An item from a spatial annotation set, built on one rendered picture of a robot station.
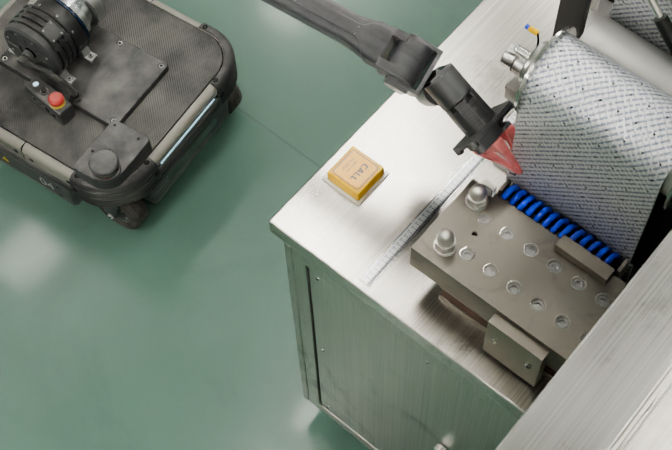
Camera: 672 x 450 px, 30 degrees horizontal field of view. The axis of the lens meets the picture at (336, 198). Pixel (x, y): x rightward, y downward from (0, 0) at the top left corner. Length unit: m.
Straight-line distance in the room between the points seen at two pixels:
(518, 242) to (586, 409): 0.80
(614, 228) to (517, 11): 0.59
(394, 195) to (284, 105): 1.22
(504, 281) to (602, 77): 0.36
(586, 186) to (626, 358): 0.70
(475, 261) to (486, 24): 0.57
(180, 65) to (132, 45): 0.13
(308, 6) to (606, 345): 0.90
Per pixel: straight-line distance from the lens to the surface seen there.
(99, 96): 3.08
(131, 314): 3.07
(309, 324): 2.40
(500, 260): 1.95
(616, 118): 1.77
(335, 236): 2.10
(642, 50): 1.93
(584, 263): 1.94
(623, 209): 1.88
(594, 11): 2.36
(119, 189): 2.96
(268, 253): 3.10
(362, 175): 2.13
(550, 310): 1.92
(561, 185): 1.94
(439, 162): 2.17
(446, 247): 1.92
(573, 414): 1.19
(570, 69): 1.80
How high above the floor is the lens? 2.77
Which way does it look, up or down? 61 degrees down
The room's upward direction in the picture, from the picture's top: 3 degrees counter-clockwise
